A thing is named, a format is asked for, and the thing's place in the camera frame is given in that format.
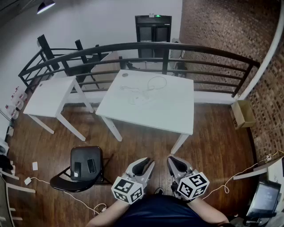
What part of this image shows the black tablet on stand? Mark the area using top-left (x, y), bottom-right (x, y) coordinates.
top-left (245, 181), bottom-right (282, 220)

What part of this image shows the black folding chair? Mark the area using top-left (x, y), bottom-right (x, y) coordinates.
top-left (49, 145), bottom-right (112, 193)

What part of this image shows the black metal railing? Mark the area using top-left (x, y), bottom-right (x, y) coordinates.
top-left (18, 41), bottom-right (260, 98)

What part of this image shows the row of clear bottles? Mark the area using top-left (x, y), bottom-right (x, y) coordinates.
top-left (4, 87), bottom-right (28, 119)

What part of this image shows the white power strip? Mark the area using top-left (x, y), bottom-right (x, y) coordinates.
top-left (130, 93), bottom-right (152, 106)

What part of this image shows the ceiling lamp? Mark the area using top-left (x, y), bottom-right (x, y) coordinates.
top-left (36, 0), bottom-right (56, 15)

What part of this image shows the person's right forearm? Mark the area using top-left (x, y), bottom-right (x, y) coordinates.
top-left (185, 196), bottom-right (229, 225)

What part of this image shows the white shelf board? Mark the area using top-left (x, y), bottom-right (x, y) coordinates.
top-left (232, 156), bottom-right (284, 180)

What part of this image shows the person's left forearm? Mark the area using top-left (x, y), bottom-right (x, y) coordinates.
top-left (86, 198), bottom-right (132, 227)

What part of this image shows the white pipe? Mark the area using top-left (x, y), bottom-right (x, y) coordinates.
top-left (237, 0), bottom-right (284, 101)

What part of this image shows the white power strip cable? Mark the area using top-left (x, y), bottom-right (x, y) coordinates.
top-left (147, 76), bottom-right (168, 92)

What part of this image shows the long white floor cable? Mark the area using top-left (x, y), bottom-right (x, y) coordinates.
top-left (201, 155), bottom-right (272, 200)

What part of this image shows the black stair railing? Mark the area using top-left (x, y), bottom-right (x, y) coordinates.
top-left (18, 34), bottom-right (103, 89)

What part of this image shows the white adapter cable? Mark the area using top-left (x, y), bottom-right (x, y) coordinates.
top-left (31, 177), bottom-right (107, 215)

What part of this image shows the black glass-door cabinet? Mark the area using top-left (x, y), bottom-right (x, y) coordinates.
top-left (134, 14), bottom-right (173, 59)

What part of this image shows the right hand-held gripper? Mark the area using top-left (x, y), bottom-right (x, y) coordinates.
top-left (166, 156), bottom-right (210, 201)

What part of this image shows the thin white charger cable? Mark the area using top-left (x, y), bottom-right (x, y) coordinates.
top-left (119, 85), bottom-right (144, 93)

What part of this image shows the cardboard box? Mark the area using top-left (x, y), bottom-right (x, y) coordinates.
top-left (230, 100), bottom-right (256, 130)

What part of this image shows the person's dark blue shirt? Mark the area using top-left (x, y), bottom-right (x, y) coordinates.
top-left (117, 194), bottom-right (201, 227)

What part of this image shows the small white table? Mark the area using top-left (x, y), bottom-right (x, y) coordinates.
top-left (23, 75), bottom-right (95, 142)

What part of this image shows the large white table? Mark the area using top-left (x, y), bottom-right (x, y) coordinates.
top-left (95, 69), bottom-right (195, 155)

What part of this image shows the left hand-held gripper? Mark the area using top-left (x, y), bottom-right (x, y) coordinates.
top-left (110, 157), bottom-right (156, 204)

